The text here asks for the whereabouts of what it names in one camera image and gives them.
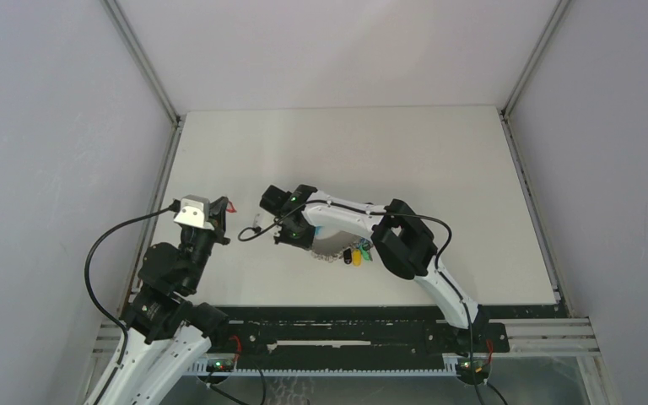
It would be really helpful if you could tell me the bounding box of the key with red tag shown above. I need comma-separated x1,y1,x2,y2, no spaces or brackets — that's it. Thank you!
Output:
226,201,237,213

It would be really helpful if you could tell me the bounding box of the metal key organizer ring plate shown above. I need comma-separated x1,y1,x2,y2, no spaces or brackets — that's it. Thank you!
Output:
310,226,374,264

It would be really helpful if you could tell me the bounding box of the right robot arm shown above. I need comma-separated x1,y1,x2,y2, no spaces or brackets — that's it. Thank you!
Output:
259,185,489,351

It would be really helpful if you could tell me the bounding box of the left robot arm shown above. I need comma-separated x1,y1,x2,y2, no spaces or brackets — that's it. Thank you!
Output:
84,195,231,404

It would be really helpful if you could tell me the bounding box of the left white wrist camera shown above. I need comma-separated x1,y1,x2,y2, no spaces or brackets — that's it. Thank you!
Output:
174,195,214,230

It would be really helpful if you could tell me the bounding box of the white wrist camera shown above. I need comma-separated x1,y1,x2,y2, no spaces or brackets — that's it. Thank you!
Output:
174,195,214,230
252,213,262,231

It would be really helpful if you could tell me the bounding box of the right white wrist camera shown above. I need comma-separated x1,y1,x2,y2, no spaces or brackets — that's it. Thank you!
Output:
252,213,262,231

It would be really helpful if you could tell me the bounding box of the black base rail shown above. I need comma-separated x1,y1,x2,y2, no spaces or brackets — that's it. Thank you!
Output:
208,305,510,370

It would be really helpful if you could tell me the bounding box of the white cable duct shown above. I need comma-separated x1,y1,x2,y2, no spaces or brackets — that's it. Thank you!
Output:
184,358,460,377

